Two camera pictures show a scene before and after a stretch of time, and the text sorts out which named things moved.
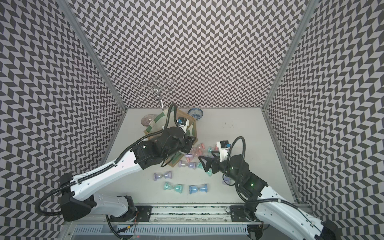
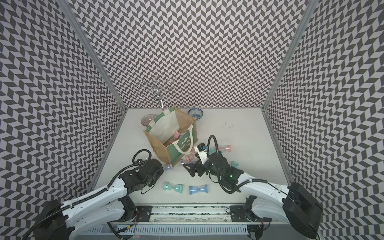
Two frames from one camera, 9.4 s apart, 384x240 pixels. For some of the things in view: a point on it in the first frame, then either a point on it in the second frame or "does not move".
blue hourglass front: [193, 188] does not move
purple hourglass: [166, 175] to [168, 167]
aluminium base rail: [208, 214] does not move
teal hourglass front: [177, 187] does not move
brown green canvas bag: [167, 118] does not move
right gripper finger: [212, 163] to [190, 168]
